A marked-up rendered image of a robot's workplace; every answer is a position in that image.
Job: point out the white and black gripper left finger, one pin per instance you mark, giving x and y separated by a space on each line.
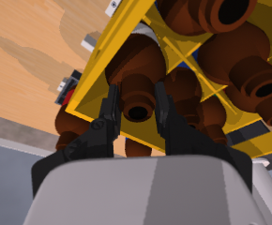
97 140

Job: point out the yellow bottle crate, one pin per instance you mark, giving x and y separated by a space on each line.
92 86

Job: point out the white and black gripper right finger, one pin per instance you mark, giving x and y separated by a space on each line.
180 138

